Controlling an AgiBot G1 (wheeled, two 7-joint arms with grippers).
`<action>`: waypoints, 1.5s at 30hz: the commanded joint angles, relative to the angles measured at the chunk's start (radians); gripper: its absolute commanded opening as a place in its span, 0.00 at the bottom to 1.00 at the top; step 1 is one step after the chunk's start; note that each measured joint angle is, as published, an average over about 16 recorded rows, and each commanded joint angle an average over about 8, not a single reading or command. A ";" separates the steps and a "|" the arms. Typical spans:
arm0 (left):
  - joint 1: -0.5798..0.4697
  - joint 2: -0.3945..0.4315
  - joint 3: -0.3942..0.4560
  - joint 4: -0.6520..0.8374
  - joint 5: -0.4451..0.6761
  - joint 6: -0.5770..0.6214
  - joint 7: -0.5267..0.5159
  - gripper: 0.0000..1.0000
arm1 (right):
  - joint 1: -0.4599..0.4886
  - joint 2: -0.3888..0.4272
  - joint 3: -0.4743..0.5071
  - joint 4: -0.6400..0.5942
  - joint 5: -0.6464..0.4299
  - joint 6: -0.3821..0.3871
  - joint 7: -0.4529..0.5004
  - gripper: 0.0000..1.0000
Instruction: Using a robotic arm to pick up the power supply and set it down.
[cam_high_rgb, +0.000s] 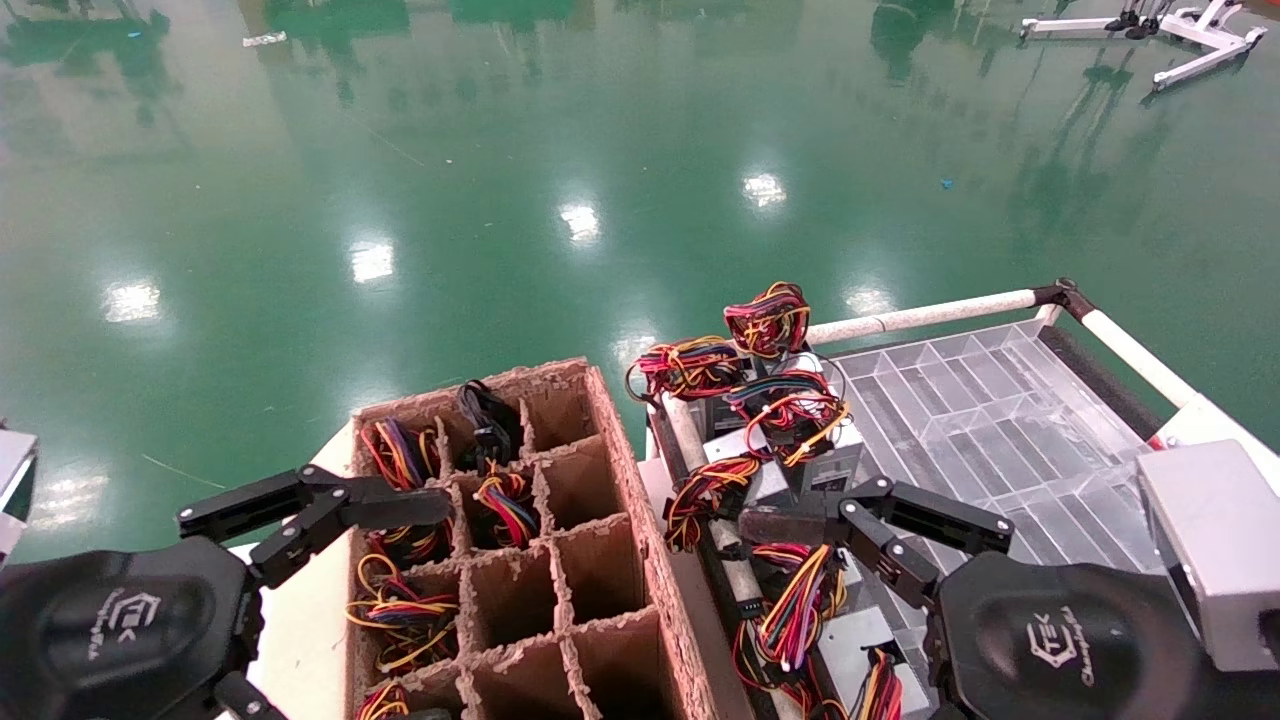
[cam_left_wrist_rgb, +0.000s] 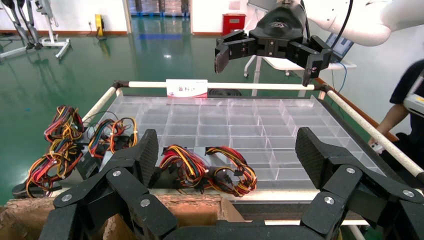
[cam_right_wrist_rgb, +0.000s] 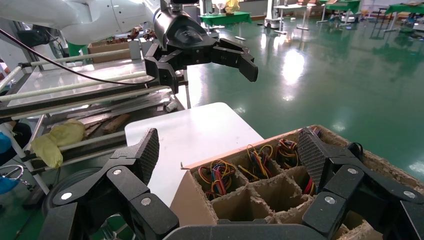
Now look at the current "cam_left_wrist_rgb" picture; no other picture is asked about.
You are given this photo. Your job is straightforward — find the brown cardboard divider box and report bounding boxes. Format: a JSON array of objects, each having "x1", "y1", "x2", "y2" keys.
[{"x1": 0, "y1": 193, "x2": 247, "y2": 240}]

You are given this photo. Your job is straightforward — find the red cabinet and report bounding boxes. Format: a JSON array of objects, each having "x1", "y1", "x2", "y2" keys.
[{"x1": 222, "y1": 13, "x2": 247, "y2": 37}]

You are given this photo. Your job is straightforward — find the clear plastic divider tray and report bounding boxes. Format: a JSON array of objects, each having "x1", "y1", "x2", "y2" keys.
[{"x1": 98, "y1": 94, "x2": 387, "y2": 192}]

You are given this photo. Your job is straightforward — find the goods stacked on blue pallets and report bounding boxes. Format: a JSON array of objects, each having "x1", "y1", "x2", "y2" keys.
[{"x1": 129, "y1": 0, "x2": 191, "y2": 18}]

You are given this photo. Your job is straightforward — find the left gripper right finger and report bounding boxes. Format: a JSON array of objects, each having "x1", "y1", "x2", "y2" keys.
[{"x1": 294, "y1": 126, "x2": 424, "y2": 240}]

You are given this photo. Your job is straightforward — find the blue cable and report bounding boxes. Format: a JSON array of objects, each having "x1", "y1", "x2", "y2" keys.
[{"x1": 331, "y1": 62, "x2": 348, "y2": 100}]

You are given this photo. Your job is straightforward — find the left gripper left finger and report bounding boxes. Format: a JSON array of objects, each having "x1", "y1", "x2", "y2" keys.
[{"x1": 39, "y1": 128, "x2": 179, "y2": 240}]

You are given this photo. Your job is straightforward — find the white device on strap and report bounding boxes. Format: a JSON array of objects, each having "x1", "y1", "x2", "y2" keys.
[{"x1": 403, "y1": 69, "x2": 424, "y2": 119}]

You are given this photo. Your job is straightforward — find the thin black camera cable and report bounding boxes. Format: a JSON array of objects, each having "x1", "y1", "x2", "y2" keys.
[{"x1": 299, "y1": 0, "x2": 312, "y2": 41}]

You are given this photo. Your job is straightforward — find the open black laptop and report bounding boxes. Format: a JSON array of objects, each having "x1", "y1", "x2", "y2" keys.
[{"x1": 325, "y1": 32, "x2": 356, "y2": 64}]

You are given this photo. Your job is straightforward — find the grey robot limbs on stand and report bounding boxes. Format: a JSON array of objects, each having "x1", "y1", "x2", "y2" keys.
[{"x1": 0, "y1": 0, "x2": 45, "y2": 51}]

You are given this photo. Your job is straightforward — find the left pile wire harnesses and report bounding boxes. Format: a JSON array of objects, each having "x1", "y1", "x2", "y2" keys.
[{"x1": 12, "y1": 137, "x2": 86, "y2": 200}]

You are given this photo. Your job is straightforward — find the white metal floor stand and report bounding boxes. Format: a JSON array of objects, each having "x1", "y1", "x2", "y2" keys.
[{"x1": 0, "y1": 0, "x2": 72, "y2": 61}]

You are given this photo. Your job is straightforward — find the yellow floor device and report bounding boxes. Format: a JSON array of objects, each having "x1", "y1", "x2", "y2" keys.
[{"x1": 94, "y1": 13, "x2": 106, "y2": 40}]

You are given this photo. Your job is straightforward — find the person hand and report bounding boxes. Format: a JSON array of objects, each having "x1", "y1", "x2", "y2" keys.
[{"x1": 367, "y1": 136, "x2": 387, "y2": 156}]

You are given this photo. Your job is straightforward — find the white desk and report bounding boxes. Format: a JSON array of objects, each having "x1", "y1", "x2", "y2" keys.
[{"x1": 243, "y1": 54, "x2": 358, "y2": 98}]

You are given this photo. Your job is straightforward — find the person forearm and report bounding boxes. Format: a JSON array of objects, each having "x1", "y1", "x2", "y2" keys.
[{"x1": 375, "y1": 103, "x2": 412, "y2": 142}]

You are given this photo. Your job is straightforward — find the person in dark clothes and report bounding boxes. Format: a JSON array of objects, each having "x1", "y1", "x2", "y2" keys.
[{"x1": 380, "y1": 59, "x2": 424, "y2": 186}]

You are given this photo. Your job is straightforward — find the white red sign card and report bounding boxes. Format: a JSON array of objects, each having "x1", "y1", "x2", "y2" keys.
[{"x1": 165, "y1": 78, "x2": 209, "y2": 99}]

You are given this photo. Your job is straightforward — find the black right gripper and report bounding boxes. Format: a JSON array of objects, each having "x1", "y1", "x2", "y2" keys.
[{"x1": 214, "y1": 2, "x2": 333, "y2": 88}]

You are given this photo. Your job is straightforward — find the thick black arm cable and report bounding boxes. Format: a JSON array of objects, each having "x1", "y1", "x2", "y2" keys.
[{"x1": 330, "y1": 0, "x2": 355, "y2": 51}]

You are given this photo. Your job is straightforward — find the black coiled hose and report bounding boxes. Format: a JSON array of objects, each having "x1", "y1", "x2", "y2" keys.
[{"x1": 207, "y1": 88, "x2": 243, "y2": 98}]

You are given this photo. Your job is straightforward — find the power supply with coloured cables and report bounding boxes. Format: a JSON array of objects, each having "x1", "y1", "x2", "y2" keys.
[
  {"x1": 150, "y1": 144, "x2": 211, "y2": 195},
  {"x1": 43, "y1": 105, "x2": 86, "y2": 143},
  {"x1": 203, "y1": 146, "x2": 259, "y2": 199},
  {"x1": 75, "y1": 110, "x2": 139, "y2": 181}
]

